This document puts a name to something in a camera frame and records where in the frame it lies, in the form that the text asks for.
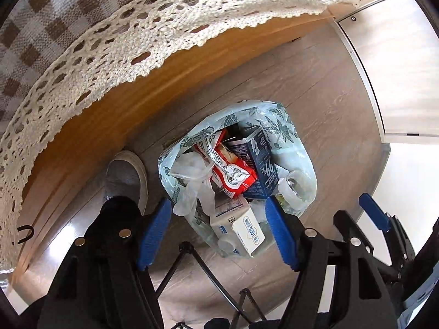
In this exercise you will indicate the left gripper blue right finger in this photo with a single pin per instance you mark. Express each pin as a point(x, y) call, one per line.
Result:
point(276, 218)

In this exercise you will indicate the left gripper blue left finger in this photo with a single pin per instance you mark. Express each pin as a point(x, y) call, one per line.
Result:
point(152, 232)

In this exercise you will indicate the floral plastic trash bag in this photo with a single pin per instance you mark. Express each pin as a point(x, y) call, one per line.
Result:
point(288, 154)

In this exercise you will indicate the white milk carton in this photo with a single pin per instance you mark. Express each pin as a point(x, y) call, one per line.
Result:
point(237, 228)

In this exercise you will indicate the clear plastic cup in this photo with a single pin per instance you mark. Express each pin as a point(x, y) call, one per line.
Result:
point(296, 190)

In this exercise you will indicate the red snack wrapper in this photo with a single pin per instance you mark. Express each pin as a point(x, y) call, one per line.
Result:
point(230, 173)

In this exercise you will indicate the grey slipper shoe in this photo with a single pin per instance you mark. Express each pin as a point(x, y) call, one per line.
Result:
point(126, 176)

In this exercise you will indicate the dark blue carton box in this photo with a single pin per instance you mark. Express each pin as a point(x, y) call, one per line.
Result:
point(253, 148)

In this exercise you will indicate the brown checkered blanket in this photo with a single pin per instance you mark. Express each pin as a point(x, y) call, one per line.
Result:
point(60, 56)

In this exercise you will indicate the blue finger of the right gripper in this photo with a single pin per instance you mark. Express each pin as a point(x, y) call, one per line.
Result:
point(374, 212)

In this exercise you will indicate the wooden bed frame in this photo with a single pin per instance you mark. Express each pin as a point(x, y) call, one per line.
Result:
point(89, 140)

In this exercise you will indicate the white plastic bag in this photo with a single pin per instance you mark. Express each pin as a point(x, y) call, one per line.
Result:
point(195, 172)

